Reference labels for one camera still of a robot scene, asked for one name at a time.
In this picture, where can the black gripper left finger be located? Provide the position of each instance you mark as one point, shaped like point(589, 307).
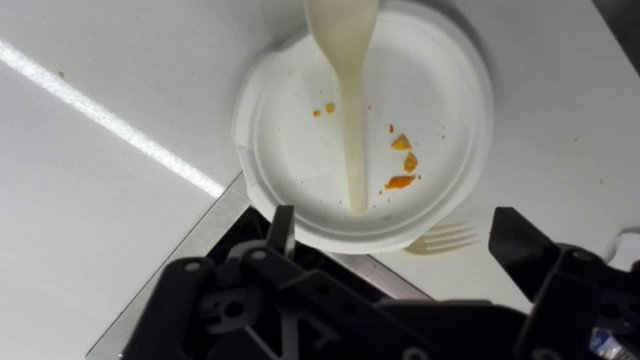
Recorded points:
point(266, 313)

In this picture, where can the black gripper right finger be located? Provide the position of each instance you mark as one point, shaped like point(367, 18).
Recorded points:
point(581, 301)

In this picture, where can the cream plastic spoon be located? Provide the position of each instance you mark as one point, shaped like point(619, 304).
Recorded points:
point(342, 41)

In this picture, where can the cream plastic fork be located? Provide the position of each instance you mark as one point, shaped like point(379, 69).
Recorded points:
point(443, 239)

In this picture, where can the small orange crumb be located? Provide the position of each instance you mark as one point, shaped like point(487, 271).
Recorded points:
point(400, 143)
point(410, 162)
point(400, 180)

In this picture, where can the tiny orange crumb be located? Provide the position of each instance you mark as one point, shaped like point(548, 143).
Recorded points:
point(329, 107)
point(317, 113)

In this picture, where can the white paper plate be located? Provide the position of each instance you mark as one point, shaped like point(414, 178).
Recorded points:
point(440, 87)

